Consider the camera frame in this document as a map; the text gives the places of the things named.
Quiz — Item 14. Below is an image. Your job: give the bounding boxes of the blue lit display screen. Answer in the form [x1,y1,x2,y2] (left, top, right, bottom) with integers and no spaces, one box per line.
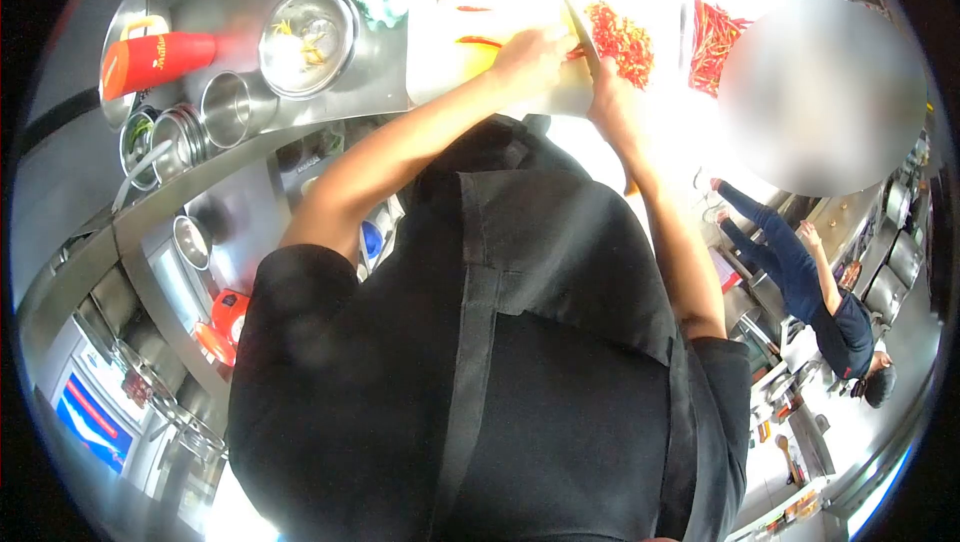
[55,371,136,477]

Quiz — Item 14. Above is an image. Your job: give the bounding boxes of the pale yellow cutting board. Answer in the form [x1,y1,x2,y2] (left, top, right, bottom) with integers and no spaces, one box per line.
[406,0,685,120]

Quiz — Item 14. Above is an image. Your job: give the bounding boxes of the steel bowl with yellow scraps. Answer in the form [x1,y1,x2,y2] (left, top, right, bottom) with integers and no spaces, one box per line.
[258,0,361,101]

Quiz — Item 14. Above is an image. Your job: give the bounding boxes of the person's right hand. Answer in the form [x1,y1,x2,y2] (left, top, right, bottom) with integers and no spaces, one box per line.
[585,54,655,157]

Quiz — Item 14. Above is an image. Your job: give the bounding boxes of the steel canister with green contents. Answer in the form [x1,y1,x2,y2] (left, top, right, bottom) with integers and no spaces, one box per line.
[119,107,163,192]

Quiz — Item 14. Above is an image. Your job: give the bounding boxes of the small steel bowl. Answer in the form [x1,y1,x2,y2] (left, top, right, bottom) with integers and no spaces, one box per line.
[171,215,213,272]

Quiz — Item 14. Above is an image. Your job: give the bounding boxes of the person's right fingers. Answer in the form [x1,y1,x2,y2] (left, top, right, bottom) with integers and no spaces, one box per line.
[586,54,625,112]

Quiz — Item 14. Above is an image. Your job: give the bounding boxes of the steel kitchen knife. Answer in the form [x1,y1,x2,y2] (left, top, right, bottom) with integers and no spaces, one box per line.
[564,2,603,82]

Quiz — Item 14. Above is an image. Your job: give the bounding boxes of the pile of whole red chillies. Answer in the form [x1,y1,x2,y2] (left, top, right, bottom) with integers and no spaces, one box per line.
[686,0,755,99]

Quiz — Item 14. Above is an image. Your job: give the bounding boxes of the pile of chopped red chilli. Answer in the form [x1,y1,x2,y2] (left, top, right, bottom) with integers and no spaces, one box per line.
[583,0,655,91]

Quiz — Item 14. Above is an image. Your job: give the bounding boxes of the orange red plastic container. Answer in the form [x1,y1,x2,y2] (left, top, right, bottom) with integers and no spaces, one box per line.
[192,287,251,368]

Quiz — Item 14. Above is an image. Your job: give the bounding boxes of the person's left hand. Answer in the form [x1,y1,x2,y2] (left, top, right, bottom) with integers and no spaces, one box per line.
[489,24,583,107]

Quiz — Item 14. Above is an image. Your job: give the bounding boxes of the large steel plate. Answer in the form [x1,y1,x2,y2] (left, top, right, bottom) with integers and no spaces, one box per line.
[98,0,174,132]

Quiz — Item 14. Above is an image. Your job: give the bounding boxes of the person's body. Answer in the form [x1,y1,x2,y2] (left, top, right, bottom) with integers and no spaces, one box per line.
[225,114,753,542]

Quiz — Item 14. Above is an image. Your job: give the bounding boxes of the ribbed steel canister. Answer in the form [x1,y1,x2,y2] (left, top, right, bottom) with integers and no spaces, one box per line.
[150,102,213,185]

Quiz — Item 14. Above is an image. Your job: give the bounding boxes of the empty steel cup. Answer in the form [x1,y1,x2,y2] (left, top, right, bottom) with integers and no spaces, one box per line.
[200,70,264,150]

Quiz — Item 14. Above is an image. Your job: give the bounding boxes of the person's left fingers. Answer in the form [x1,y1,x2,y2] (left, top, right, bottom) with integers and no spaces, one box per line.
[534,24,583,67]

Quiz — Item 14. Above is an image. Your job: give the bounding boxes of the pale spoon handle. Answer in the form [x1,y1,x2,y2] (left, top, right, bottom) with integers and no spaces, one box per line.
[111,138,175,215]

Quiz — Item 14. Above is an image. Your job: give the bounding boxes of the red plastic jug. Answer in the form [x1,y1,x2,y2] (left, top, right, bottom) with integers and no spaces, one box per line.
[100,14,240,102]

